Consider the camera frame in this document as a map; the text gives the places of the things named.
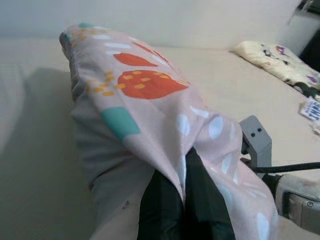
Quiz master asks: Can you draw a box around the cream bed mattress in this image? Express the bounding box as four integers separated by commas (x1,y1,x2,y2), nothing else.
0,37,320,240

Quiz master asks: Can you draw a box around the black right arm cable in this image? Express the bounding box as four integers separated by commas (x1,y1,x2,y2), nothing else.
254,161,320,174

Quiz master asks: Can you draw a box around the cream cartoon print comforter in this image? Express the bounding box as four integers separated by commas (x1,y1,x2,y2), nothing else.
229,40,320,96

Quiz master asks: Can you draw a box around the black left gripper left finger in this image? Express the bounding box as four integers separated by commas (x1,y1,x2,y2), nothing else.
138,169,188,240

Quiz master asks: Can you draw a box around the white book with blue letters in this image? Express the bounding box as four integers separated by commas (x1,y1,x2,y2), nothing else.
300,96,320,121

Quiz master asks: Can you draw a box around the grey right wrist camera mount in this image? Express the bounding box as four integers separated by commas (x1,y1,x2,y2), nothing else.
239,115,273,174

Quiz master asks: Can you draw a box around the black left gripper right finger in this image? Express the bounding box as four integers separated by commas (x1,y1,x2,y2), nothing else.
184,148,236,240

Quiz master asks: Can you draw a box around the pink pillow with orange spots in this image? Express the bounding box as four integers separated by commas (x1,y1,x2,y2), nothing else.
58,22,280,240

